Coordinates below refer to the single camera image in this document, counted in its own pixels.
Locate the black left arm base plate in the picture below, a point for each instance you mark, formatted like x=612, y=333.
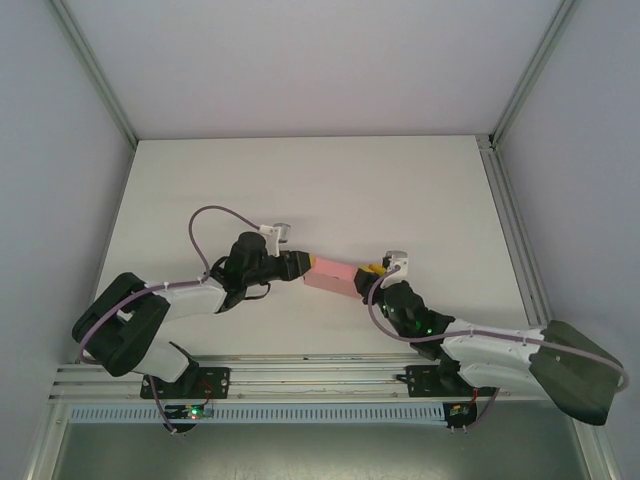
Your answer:
x=220, y=382

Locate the small dark circuit board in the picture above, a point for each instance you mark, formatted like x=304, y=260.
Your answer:
x=459, y=412

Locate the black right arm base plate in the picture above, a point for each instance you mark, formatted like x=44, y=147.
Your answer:
x=420, y=382

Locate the circuit board with green light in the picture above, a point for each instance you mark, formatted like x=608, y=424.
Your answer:
x=192, y=412

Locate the aluminium frame post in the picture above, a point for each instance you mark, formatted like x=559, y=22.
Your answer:
x=47, y=440
x=535, y=65
x=600, y=455
x=95, y=70

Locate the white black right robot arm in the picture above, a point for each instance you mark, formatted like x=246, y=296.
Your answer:
x=500, y=352

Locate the aluminium arm base rail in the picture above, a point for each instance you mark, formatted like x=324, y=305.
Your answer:
x=320, y=380

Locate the pink cloth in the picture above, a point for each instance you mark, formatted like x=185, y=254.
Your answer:
x=332, y=275

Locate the aluminium table side rail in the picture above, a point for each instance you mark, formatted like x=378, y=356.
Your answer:
x=515, y=225

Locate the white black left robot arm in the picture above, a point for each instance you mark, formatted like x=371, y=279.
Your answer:
x=150, y=330

